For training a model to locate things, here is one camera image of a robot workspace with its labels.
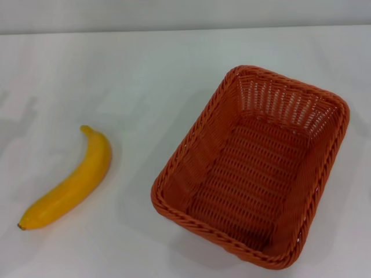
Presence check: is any orange woven basket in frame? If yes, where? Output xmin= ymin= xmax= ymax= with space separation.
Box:
xmin=150 ymin=65 xmax=351 ymax=269

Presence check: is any yellow banana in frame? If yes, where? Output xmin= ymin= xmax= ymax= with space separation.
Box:
xmin=17 ymin=125 xmax=113 ymax=232

